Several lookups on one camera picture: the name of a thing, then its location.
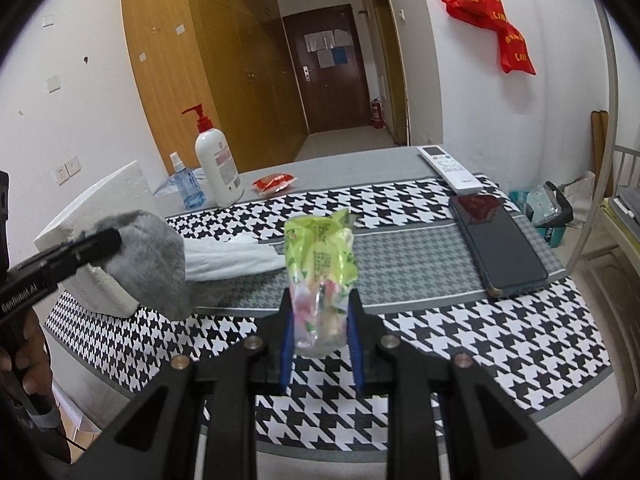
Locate houndstooth table mat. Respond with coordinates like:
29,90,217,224
44,175,613,456

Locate grey fuzzy sock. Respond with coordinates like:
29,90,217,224
75,210,193,320

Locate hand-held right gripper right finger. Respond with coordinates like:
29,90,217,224
347,287,583,480

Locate white plastic bag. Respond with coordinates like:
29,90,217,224
562,170,597,226

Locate wooden board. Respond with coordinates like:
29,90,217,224
591,110,609,171

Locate papers on door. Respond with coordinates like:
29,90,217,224
304,30,351,68

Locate white foam box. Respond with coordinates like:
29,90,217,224
34,160,153,318

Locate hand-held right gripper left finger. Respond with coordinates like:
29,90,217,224
67,287,296,480

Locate metal bunk bed frame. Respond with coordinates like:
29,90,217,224
565,10,640,361

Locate person's left hand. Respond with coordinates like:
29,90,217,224
0,305,57,401

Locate dark brown door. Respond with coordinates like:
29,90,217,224
282,4,373,135

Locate green clear snack bag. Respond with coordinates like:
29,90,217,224
284,210,360,358

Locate light wooden side door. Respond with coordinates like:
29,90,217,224
375,0,409,146

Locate white cloth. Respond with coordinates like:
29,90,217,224
182,232,287,282

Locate red snack packet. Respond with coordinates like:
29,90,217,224
252,172,296,196

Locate blue spray bottle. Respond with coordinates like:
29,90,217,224
168,151,206,211

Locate white pump bottle red pump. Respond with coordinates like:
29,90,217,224
181,103,245,208

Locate clear plastic bag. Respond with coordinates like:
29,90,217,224
525,185,561,226

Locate white remote control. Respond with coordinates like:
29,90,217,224
417,145,483,194

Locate wooden wardrobe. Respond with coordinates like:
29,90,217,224
120,0,307,181

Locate black smartphone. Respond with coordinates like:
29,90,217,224
448,194,550,297

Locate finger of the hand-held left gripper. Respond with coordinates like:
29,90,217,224
17,227,122,283

